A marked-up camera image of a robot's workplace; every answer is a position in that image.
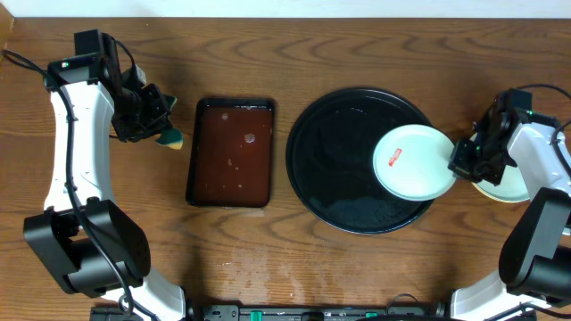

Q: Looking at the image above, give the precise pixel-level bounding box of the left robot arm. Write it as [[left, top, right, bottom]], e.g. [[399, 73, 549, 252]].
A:
[[23, 53, 187, 320]]

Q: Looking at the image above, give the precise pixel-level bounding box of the cardboard box corner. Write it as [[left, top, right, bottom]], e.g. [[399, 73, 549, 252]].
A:
[[0, 4, 14, 50]]

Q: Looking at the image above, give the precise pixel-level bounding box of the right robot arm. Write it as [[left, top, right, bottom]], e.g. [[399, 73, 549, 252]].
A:
[[448, 91, 570, 320]]

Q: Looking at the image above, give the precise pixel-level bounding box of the light blue front plate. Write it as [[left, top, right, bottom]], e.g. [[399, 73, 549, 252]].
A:
[[468, 131, 532, 202]]

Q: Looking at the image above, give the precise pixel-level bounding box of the round black tray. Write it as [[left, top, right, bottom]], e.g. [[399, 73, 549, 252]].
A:
[[285, 87, 432, 235]]

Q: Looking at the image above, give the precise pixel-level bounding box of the green yellow sponge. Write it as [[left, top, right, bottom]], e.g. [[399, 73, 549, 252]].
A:
[[154, 95, 184, 150]]

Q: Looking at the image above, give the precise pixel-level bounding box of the yellow plate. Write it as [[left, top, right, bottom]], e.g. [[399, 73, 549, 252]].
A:
[[470, 133, 532, 204]]

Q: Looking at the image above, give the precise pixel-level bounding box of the rectangular brown water tray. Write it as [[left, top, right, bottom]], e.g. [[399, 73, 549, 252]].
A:
[[186, 97, 275, 208]]

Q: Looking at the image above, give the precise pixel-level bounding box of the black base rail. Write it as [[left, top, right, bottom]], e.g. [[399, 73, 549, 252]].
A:
[[186, 303, 450, 321]]

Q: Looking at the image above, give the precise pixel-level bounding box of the light green plate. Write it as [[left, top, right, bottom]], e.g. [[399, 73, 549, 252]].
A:
[[372, 124, 456, 202]]

